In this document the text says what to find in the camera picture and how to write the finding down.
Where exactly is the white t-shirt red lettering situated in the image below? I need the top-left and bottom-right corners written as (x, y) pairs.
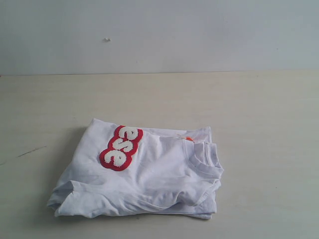
top-left (47, 119), bottom-right (223, 220)

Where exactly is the orange clothing tag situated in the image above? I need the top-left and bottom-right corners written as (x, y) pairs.
top-left (176, 134), bottom-right (194, 142)

